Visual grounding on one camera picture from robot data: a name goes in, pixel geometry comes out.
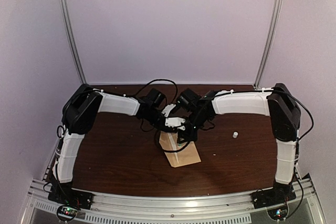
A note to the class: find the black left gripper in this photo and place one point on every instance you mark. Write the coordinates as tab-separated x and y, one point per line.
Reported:
165	128

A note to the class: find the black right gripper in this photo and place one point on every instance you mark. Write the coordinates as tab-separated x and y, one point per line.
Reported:
181	136

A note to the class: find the tan paper envelope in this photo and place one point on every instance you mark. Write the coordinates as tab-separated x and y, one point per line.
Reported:
187	154

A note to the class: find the white paper letter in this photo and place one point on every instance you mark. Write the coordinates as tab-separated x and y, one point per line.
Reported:
173	145

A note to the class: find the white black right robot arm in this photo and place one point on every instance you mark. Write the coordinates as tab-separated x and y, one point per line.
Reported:
250	139

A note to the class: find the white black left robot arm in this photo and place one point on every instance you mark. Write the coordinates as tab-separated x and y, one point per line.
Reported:
80	112

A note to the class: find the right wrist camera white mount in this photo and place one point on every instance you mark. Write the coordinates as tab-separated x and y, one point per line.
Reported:
175	122

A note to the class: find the aluminium front frame rail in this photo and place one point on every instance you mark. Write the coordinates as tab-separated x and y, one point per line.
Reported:
228	208

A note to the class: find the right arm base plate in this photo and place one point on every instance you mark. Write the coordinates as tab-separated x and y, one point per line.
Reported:
275	200

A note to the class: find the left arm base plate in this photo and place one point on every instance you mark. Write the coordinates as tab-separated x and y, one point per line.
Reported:
72	203

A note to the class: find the left aluminium corner post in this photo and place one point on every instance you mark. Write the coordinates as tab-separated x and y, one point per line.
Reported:
71	40

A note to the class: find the aluminium corner post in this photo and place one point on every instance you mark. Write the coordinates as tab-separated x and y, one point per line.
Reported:
276	10
71	40

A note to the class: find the right aluminium corner post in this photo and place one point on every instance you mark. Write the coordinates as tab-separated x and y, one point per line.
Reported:
276	10

